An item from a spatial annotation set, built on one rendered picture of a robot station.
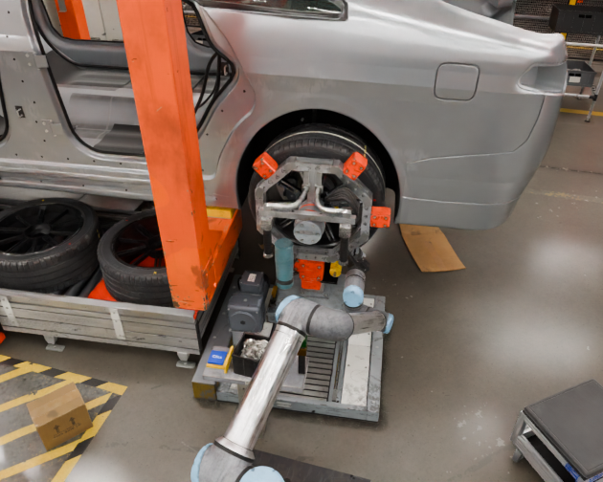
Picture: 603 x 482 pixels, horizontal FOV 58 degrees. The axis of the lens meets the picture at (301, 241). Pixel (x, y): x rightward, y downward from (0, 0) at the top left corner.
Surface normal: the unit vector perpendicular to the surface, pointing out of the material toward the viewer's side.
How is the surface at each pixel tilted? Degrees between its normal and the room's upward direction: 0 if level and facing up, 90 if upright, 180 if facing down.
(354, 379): 0
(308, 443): 0
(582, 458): 0
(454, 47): 78
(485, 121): 90
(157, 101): 90
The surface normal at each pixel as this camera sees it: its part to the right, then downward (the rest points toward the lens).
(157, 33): -0.16, 0.58
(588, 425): 0.00, -0.81
